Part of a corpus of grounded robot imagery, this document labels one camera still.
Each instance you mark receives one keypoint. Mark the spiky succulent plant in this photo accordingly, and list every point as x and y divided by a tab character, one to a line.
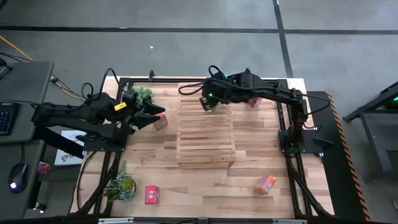
122	186

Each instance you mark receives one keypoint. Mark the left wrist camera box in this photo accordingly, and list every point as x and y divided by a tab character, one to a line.
129	98

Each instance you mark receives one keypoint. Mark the grey desk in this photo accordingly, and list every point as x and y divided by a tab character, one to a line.
28	87

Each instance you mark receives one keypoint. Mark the pink snack packet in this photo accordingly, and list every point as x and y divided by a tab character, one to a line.
43	168

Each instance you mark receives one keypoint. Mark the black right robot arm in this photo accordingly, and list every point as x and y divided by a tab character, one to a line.
273	91

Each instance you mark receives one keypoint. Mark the black keyboard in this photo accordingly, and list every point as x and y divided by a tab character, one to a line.
7	118

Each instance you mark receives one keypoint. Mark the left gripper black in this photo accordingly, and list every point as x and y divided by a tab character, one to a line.
132	118

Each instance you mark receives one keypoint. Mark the white printed booklet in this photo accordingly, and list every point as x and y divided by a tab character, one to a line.
66	152

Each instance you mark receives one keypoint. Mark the orange Mini Wheats cereal box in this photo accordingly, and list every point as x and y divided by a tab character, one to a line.
265	185
161	122

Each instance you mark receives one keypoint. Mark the black metal stand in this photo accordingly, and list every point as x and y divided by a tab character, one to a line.
373	137

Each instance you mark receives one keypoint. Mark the black table frame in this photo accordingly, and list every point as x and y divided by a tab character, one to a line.
298	186

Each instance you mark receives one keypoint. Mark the black computer mouse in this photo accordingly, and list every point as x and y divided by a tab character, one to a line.
18	177

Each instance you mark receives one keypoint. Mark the red cereal box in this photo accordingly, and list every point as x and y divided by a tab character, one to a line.
255	102
152	194

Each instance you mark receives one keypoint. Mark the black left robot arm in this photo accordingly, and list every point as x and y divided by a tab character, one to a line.
62	115

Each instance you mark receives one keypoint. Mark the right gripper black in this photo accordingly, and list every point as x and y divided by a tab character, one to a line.
217	91

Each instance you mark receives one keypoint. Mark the hazard striped black platform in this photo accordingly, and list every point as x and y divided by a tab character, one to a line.
335	174

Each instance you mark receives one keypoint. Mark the round green potted plant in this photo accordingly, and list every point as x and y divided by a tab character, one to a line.
144	92

